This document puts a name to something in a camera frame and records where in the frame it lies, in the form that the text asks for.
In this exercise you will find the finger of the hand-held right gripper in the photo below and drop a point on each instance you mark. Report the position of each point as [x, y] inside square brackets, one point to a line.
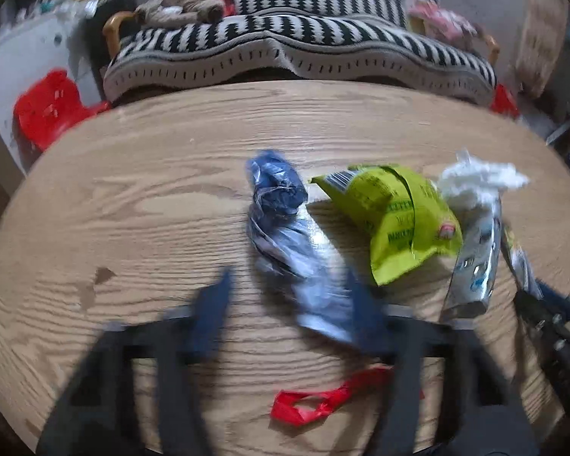
[558, 297]
[534, 313]

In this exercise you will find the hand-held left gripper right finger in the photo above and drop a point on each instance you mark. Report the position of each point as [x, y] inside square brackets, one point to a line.
[368, 327]

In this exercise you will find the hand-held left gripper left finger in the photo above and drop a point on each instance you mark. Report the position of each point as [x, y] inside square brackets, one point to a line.
[213, 313]

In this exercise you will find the silver foil packet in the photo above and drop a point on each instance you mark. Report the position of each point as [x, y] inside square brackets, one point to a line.
[475, 266]

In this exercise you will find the blue wrapper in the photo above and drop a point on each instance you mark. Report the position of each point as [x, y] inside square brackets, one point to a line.
[280, 237]

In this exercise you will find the red shiny wrapper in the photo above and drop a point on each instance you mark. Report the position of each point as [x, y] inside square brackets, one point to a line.
[323, 399]

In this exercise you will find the yellow-green snack packet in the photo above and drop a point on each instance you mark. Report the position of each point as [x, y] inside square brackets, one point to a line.
[399, 218]

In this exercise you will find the white crumpled tissue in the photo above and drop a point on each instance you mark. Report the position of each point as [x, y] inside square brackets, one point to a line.
[479, 178]

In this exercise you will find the red bag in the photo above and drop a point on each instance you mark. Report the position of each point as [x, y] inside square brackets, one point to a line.
[503, 99]

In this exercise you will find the red plastic child chair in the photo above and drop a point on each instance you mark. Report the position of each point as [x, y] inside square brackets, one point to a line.
[47, 109]

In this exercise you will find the beige patterned curtain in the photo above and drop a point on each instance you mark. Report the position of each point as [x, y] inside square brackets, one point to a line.
[541, 23]

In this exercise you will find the black white striped sofa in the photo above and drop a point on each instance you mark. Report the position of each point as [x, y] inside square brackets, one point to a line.
[304, 42]

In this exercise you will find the pink cartoon pillow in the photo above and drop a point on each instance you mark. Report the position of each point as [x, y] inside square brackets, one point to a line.
[437, 21]

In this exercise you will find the black side cabinet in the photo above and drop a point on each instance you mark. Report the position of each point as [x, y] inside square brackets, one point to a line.
[95, 33]

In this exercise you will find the beige stuffed toy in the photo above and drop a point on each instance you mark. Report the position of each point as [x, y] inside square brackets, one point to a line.
[180, 2]

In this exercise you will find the white cabinet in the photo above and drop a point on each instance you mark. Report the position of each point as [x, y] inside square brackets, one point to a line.
[19, 57]

